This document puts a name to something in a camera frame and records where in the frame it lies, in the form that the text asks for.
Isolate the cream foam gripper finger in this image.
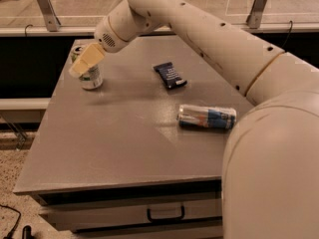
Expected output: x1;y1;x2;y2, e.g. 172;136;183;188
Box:
69;43;106;78

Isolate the green white 7up can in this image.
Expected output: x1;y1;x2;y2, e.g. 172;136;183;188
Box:
71;45;103;91

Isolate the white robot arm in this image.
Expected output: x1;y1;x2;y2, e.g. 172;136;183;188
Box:
70;0;319;239

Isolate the blue silver energy drink can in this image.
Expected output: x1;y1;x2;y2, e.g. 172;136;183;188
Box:
177;105;237;129

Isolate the dark blue snack bar wrapper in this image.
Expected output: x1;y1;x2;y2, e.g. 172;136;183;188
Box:
154;62;187;90

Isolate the grey drawer cabinet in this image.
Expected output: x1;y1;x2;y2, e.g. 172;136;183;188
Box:
14;36;250;239

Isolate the left metal railing bracket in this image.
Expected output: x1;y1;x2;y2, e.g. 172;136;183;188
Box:
37;0;61;32

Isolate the metal railing bracket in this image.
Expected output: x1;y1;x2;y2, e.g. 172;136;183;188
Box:
37;0;61;32
246;0;267;29

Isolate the right metal railing bracket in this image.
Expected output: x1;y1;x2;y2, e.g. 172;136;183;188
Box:
246;0;267;29

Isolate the black drawer handle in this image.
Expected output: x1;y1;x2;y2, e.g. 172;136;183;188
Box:
147;205;185;223

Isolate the black floor cable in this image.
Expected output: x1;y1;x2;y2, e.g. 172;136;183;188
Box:
0;204;34;239

